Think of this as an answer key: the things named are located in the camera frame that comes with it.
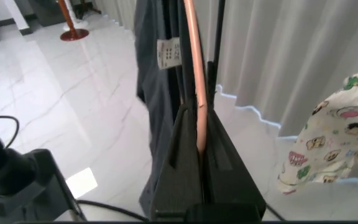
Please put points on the red floor stand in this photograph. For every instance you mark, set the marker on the red floor stand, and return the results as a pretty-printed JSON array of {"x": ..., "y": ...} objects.
[{"x": 71, "y": 32}]

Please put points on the dark grey garment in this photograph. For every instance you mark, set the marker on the dark grey garment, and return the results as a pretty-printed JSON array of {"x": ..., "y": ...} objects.
[{"x": 154, "y": 93}]

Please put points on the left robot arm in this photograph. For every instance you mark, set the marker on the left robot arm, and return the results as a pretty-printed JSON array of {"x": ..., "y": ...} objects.
[{"x": 5, "y": 165}]

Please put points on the white curtain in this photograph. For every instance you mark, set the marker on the white curtain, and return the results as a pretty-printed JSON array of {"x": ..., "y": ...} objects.
[{"x": 291, "y": 46}]

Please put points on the cream printed garment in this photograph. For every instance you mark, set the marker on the cream printed garment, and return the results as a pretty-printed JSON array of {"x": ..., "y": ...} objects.
[{"x": 331, "y": 140}]

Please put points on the pink clothes hanger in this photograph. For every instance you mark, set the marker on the pink clothes hanger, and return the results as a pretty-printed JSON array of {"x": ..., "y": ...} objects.
[{"x": 197, "y": 62}]

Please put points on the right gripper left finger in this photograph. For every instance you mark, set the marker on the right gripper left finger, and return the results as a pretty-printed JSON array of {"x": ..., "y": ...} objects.
[{"x": 179, "y": 180}]

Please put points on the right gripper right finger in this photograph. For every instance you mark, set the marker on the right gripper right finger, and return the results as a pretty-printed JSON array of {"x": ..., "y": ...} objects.
[{"x": 232, "y": 186}]

